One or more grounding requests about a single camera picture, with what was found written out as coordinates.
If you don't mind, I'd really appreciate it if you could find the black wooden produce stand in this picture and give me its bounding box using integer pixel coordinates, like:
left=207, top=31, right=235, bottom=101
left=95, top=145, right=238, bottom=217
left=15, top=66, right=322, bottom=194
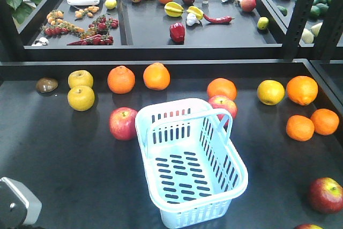
left=0, top=0, right=343, bottom=229

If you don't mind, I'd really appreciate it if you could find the red bell pepper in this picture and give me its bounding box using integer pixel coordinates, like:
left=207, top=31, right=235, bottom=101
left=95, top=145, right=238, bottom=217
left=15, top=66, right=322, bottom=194
left=169, top=23, right=185, bottom=43

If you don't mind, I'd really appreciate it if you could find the yellow starfruit front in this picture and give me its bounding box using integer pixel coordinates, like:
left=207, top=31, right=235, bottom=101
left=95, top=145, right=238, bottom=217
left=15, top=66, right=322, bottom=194
left=164, top=2, right=184, bottom=17

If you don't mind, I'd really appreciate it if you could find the large red apple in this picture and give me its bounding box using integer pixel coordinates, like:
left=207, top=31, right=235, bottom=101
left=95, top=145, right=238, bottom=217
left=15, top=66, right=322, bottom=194
left=208, top=95, right=238, bottom=120

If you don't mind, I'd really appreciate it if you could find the yellow orange citrus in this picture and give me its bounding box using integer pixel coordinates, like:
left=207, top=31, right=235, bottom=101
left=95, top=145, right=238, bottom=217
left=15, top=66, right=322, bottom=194
left=257, top=80, right=285, bottom=106

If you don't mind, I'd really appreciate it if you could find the yellow pear upper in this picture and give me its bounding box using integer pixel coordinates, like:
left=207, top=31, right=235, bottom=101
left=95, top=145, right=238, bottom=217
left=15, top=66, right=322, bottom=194
left=68, top=70, right=94, bottom=88

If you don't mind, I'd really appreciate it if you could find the black right upright post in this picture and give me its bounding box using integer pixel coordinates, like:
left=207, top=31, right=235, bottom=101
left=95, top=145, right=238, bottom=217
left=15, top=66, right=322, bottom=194
left=320, top=0, right=342, bottom=61

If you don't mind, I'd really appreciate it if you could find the small orange left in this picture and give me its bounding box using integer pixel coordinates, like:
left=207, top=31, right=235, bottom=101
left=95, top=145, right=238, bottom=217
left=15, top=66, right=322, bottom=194
left=286, top=115, right=315, bottom=142

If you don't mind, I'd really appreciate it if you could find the yellow pear lower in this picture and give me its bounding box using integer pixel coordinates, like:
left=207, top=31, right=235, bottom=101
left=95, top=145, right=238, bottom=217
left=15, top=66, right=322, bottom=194
left=67, top=85, right=95, bottom=111

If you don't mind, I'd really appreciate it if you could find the small orange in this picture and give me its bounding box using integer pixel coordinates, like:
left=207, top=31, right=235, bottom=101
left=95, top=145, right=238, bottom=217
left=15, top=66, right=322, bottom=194
left=310, top=108, right=340, bottom=136
left=286, top=115, right=315, bottom=142

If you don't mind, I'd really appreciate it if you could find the small lime green fruit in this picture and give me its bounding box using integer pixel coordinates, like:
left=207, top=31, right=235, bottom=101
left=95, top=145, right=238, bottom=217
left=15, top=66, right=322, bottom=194
left=257, top=17, right=269, bottom=31

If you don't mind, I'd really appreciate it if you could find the black upright post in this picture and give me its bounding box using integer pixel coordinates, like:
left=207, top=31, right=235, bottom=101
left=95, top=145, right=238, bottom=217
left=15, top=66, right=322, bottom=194
left=320, top=0, right=342, bottom=61
left=281, top=0, right=314, bottom=61

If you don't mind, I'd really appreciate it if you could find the brown kiwi fruit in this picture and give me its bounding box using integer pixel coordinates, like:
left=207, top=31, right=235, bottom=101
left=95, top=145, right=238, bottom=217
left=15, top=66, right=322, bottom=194
left=35, top=77, right=58, bottom=93

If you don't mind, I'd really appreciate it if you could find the orange with knob left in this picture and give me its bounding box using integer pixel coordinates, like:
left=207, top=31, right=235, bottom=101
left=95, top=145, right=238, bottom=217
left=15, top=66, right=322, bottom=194
left=107, top=65, right=136, bottom=94

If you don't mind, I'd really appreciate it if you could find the orange centre back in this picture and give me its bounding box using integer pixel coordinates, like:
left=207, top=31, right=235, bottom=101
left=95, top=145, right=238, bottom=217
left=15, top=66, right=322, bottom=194
left=143, top=62, right=170, bottom=91

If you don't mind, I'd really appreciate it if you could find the orange with nub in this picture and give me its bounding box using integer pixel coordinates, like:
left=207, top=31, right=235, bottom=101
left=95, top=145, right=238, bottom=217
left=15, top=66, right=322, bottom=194
left=286, top=76, right=318, bottom=106

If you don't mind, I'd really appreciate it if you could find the red chili pepper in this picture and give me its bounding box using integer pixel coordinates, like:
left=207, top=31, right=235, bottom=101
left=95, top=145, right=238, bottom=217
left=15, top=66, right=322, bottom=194
left=203, top=14, right=234, bottom=24

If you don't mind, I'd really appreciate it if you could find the small orange right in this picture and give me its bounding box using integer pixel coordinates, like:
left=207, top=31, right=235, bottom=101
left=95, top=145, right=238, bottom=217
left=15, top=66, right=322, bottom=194
left=310, top=108, right=340, bottom=136

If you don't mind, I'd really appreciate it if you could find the white garlic bulb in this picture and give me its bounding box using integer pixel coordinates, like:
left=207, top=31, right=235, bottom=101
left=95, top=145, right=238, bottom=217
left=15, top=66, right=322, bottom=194
left=186, top=13, right=203, bottom=26

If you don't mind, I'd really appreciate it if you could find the red apple upper tray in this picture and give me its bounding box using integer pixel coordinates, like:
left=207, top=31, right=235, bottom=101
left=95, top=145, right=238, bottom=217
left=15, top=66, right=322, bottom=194
left=240, top=0, right=257, bottom=12

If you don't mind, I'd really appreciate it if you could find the large orange grapefruit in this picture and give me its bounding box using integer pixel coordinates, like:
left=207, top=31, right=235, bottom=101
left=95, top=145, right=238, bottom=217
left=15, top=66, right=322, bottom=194
left=207, top=78, right=237, bottom=100

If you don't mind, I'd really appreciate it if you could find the yellow pear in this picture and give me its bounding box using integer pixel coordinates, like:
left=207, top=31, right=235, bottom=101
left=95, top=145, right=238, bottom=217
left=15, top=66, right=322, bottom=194
left=68, top=70, right=94, bottom=88
left=67, top=85, right=95, bottom=111

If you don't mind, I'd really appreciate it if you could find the black left upright post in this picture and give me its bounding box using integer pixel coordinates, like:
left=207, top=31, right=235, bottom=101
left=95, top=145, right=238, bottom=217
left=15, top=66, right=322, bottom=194
left=281, top=0, right=314, bottom=61

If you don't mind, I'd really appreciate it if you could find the light blue plastic basket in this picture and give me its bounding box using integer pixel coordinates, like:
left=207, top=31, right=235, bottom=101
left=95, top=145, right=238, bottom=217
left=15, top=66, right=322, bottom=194
left=135, top=98, right=248, bottom=228

